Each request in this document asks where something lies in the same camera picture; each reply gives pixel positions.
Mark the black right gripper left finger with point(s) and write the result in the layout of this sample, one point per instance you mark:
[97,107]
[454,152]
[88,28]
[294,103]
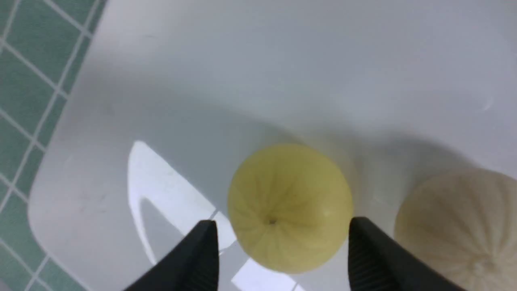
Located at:
[193,265]

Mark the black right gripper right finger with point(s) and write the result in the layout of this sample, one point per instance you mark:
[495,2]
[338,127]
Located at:
[378,263]

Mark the beige steamed bun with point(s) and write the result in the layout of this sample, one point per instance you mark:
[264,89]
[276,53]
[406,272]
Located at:
[463,225]

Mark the yellow steamed bun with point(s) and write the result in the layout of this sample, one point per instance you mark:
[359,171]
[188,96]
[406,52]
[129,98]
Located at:
[290,208]

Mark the white square plate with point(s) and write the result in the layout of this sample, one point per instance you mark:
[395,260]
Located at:
[174,94]

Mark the green checkered tablecloth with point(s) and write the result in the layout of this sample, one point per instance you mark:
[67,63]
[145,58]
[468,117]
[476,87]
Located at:
[43,44]

